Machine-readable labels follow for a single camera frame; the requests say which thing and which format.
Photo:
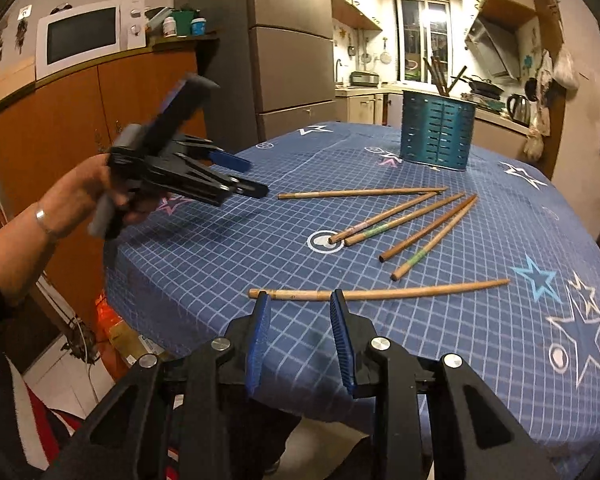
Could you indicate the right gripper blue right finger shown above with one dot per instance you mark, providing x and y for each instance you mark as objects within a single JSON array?
[{"x": 339, "y": 318}]

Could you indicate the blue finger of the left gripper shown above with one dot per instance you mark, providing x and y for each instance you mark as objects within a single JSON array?
[
  {"x": 248, "y": 188},
  {"x": 230, "y": 161}
]

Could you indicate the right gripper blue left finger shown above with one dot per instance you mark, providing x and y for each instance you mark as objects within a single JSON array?
[{"x": 256, "y": 341}]

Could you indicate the long curved wooden chopstick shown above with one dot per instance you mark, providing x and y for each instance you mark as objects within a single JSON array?
[{"x": 378, "y": 294}]

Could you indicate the light green banded chopstick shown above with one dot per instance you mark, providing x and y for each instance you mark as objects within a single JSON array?
[{"x": 439, "y": 234}]

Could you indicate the green banded wooden chopstick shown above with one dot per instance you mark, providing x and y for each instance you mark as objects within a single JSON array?
[{"x": 376, "y": 230}]

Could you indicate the plain wooden chopstick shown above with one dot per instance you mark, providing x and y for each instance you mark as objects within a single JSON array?
[{"x": 379, "y": 217}]

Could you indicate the thin pale wooden chopstick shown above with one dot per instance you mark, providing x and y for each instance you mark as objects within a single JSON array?
[{"x": 360, "y": 192}]

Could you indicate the dark brown wooden chopstick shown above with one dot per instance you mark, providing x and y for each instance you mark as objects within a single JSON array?
[{"x": 390, "y": 253}]

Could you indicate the person's left forearm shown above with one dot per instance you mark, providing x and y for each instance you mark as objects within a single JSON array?
[{"x": 25, "y": 249}]

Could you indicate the kitchen window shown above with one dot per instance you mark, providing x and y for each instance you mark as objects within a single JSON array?
[{"x": 424, "y": 31}]

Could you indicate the person's left hand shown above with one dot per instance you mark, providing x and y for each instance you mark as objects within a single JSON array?
[{"x": 74, "y": 197}]

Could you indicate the silver multi-door refrigerator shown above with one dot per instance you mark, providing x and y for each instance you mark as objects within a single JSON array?
[{"x": 274, "y": 66}]

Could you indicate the white blue lidded jar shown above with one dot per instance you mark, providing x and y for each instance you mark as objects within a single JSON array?
[{"x": 198, "y": 26}]

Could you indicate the green container on cabinet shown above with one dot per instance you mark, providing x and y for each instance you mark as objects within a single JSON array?
[{"x": 182, "y": 18}]

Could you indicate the orange wooden cabinet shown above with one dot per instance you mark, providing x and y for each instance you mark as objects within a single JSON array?
[{"x": 47, "y": 129}]

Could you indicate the toaster oven on counter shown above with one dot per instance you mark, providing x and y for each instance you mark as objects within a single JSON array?
[{"x": 359, "y": 78}]

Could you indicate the white microwave oven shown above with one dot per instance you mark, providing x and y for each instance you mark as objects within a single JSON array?
[{"x": 82, "y": 33}]

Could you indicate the blue star grid tablecloth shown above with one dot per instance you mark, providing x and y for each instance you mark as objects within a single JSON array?
[{"x": 183, "y": 274}]

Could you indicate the teal perforated utensil holder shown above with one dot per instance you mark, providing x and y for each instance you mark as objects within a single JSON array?
[{"x": 436, "y": 130}]

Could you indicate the black wok on stove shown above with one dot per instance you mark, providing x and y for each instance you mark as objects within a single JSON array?
[{"x": 483, "y": 88}]

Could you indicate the stainless electric kettle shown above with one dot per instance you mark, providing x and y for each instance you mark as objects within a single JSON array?
[{"x": 519, "y": 109}]

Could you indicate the steel range hood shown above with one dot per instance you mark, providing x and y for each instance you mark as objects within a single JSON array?
[{"x": 494, "y": 50}]

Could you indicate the hanging plastic bag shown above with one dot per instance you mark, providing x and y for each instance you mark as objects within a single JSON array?
[{"x": 564, "y": 70}]

